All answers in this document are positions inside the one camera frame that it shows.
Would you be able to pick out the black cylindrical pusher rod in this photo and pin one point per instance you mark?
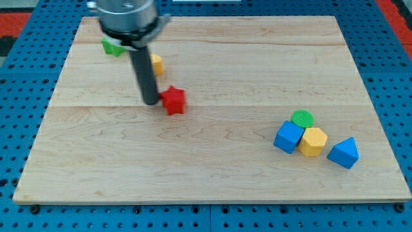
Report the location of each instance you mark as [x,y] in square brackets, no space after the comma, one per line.
[141,61]

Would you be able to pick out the red star block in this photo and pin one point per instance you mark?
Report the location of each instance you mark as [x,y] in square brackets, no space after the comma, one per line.
[173,100]

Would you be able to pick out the blue cube block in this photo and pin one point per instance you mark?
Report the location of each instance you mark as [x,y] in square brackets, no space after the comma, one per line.
[288,137]

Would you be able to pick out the green star block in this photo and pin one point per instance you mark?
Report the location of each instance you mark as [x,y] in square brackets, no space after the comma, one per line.
[111,49]

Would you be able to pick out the yellow cylinder block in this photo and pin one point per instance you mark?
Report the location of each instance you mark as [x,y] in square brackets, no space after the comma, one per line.
[157,64]

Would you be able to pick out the wooden board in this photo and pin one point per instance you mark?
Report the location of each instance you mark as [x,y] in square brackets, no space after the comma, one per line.
[99,144]

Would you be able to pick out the green round block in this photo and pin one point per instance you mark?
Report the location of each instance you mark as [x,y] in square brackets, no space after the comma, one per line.
[302,118]

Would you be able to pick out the yellow hexagon block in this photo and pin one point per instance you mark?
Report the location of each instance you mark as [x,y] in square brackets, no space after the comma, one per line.
[312,142]

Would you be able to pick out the blue triangle block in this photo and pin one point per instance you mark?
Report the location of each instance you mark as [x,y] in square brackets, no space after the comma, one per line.
[344,153]

